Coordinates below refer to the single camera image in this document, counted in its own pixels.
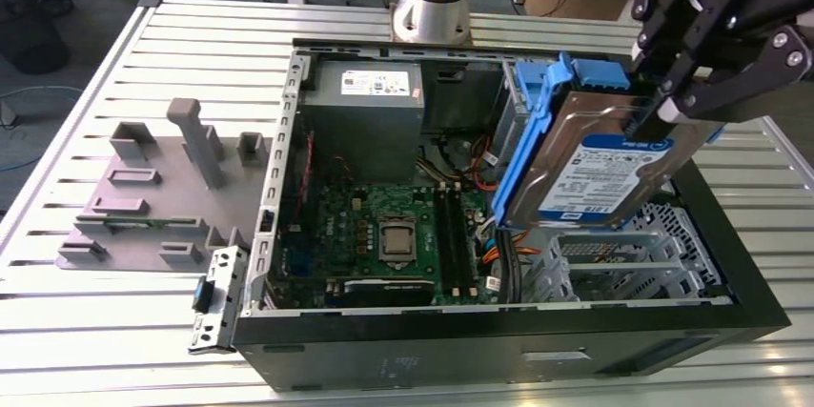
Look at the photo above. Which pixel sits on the hard disk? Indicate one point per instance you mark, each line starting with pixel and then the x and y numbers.
pixel 598 178

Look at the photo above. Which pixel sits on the silver disk bay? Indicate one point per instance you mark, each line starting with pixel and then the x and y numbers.
pixel 610 237

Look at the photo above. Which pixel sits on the black RAM slot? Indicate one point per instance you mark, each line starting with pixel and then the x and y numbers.
pixel 449 240

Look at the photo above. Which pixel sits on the green motherboard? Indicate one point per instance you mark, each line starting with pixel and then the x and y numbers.
pixel 344 216

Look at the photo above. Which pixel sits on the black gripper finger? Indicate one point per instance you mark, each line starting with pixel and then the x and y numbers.
pixel 732 92
pixel 661 45

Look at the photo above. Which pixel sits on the black PC case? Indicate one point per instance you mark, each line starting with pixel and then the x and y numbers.
pixel 445 359

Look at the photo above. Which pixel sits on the silver CPU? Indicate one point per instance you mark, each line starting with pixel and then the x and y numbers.
pixel 398 241

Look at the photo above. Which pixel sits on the black waste bin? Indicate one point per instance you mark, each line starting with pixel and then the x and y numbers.
pixel 33 45

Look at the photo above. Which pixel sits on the CPU socket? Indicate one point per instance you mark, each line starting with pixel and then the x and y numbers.
pixel 398 264

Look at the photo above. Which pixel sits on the grey power supply unit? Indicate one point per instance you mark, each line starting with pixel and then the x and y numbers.
pixel 362 140

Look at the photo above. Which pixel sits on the black graphics card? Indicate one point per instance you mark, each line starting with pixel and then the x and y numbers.
pixel 388 290

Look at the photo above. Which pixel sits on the silver drive cage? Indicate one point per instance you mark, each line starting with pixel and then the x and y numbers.
pixel 512 130

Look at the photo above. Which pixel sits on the silver expansion slot latch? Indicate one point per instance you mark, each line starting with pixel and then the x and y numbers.
pixel 219 283

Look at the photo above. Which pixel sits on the green RAM stick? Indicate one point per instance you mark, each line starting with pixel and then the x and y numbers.
pixel 137 224

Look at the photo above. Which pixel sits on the grey parts rack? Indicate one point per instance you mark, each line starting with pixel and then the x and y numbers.
pixel 171 188

